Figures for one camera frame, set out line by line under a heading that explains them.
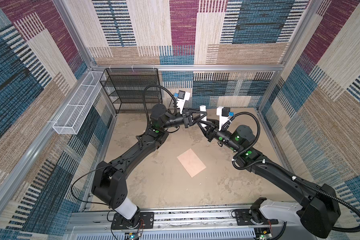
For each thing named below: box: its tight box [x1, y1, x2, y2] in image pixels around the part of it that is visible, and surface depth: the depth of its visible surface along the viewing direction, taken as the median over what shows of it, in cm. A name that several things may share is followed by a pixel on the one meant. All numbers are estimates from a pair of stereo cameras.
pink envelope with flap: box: [176, 148, 207, 178], surface depth 96 cm
